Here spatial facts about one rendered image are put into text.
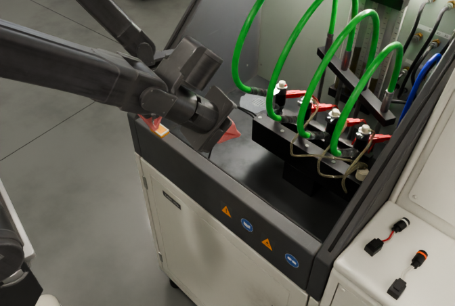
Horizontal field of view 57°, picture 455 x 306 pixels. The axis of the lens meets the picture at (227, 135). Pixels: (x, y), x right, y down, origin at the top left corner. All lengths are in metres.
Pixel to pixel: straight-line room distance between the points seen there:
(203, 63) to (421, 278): 0.59
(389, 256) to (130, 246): 1.40
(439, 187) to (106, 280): 1.48
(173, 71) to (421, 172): 0.58
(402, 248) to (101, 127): 2.07
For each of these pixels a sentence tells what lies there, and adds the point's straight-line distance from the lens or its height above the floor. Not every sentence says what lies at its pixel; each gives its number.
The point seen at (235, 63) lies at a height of 1.25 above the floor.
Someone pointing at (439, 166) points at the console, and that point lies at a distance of 0.95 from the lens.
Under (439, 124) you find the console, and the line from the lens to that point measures 0.93.
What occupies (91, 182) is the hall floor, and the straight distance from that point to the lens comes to 2.39.
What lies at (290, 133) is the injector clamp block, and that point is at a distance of 1.12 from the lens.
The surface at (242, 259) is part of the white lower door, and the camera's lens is 1.20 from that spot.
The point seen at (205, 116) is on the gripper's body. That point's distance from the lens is 0.68.
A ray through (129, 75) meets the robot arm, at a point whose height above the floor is 1.43.
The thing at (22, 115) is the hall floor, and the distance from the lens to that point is 2.96.
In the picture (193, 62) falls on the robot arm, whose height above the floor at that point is 1.40.
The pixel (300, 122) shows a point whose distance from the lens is 0.87.
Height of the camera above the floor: 1.74
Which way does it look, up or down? 44 degrees down
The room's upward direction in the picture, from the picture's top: straight up
